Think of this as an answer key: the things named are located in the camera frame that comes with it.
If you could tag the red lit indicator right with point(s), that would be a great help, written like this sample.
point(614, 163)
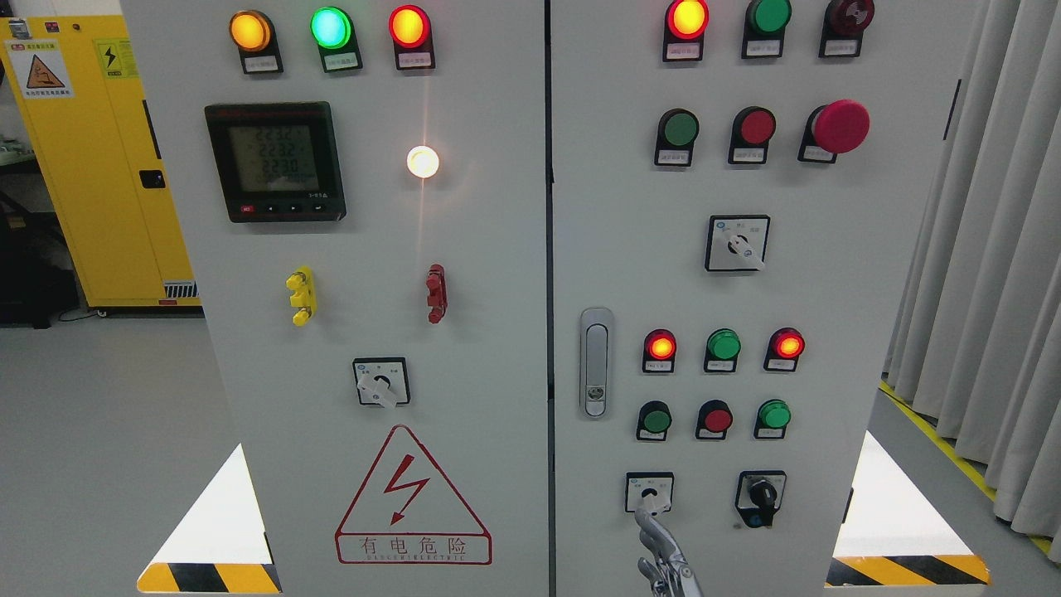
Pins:
point(784, 349)

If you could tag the orange indicator light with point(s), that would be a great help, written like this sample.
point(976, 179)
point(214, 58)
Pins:
point(254, 35)

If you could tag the red emergency stop button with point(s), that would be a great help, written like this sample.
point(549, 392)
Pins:
point(834, 129)

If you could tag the cabinet door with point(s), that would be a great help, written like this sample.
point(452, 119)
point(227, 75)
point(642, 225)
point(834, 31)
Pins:
point(631, 237)
point(477, 379)

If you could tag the red indicator light right door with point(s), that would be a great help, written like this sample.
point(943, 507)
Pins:
point(684, 31)

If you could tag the green indicator middle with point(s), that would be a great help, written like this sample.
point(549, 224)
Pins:
point(722, 352)

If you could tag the green push button lower right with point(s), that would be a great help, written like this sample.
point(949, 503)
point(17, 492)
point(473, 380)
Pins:
point(772, 420)

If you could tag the yellow terminal connector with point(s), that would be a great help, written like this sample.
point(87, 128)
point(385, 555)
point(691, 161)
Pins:
point(303, 295)

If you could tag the red terminal connector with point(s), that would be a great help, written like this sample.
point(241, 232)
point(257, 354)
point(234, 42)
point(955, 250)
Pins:
point(437, 298)

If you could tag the right cabinet door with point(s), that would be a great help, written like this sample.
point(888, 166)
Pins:
point(631, 237)

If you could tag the lower white rotary switch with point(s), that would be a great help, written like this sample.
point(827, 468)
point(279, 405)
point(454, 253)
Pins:
point(649, 491)

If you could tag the left door rotary switch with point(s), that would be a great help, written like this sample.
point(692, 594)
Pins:
point(382, 381)

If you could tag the red push button lower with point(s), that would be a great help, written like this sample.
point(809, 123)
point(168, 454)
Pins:
point(714, 420)

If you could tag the digital power meter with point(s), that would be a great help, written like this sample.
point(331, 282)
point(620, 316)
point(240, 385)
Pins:
point(277, 162)

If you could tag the red lit indicator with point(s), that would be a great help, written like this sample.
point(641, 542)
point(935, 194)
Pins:
point(784, 349)
point(659, 352)

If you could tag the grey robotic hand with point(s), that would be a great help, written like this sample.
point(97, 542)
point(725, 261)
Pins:
point(668, 572)

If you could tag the dark red buzzer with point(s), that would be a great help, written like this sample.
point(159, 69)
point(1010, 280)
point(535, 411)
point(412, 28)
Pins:
point(843, 27)

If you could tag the green indicator light right door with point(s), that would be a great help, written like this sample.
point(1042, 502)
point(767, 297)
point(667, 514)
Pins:
point(765, 26)

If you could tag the upper right rotary switch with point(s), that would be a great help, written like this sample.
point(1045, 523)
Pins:
point(736, 243)

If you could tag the red push button upper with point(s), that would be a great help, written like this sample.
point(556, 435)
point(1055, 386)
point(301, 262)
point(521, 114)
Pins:
point(751, 131)

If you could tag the silver door handle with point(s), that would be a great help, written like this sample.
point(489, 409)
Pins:
point(596, 325)

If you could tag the white indicator light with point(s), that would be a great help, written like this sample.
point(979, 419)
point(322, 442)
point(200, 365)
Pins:
point(423, 162)

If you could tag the yellow safety cabinet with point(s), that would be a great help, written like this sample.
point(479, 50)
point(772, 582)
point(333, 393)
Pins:
point(77, 84)

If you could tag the green indicator light top left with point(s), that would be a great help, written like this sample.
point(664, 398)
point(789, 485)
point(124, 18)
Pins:
point(335, 37)

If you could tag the green push button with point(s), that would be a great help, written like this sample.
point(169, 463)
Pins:
point(654, 421)
point(772, 420)
point(675, 138)

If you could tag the black key selector switch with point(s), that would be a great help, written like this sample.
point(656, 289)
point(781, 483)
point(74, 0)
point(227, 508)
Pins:
point(759, 497)

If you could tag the red indicator light top left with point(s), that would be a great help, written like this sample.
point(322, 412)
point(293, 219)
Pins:
point(411, 31)

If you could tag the red push button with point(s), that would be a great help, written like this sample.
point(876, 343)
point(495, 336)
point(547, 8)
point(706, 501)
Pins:
point(714, 420)
point(751, 131)

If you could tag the red lit indicator left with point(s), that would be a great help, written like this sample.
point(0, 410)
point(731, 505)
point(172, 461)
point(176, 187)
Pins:
point(659, 352)

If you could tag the green push button lower left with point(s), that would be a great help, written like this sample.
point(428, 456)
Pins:
point(654, 421)

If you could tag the green push button upper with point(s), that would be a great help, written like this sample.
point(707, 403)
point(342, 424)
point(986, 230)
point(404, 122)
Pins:
point(675, 138)

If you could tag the left cabinet door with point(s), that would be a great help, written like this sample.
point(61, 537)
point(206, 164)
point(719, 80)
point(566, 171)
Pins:
point(477, 379)

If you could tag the electric danger warning sticker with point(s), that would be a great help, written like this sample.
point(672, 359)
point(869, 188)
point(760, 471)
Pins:
point(408, 512)

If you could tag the grey curtain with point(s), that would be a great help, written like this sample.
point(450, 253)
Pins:
point(976, 347)

